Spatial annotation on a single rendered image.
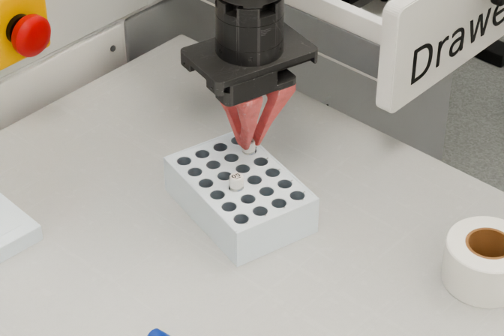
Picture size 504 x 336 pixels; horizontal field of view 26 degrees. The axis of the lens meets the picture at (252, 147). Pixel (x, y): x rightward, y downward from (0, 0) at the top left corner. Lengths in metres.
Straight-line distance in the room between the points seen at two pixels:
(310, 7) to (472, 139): 1.39
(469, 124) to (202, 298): 1.60
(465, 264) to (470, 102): 1.65
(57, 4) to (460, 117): 1.48
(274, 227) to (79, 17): 0.35
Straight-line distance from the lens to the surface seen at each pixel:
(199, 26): 1.29
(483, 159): 2.35
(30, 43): 1.01
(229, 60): 0.90
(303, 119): 1.09
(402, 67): 0.98
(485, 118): 2.47
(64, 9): 1.13
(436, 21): 1.01
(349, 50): 1.02
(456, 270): 0.89
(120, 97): 1.13
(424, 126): 1.86
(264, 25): 0.88
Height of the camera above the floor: 1.39
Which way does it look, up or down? 37 degrees down
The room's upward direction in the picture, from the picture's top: straight up
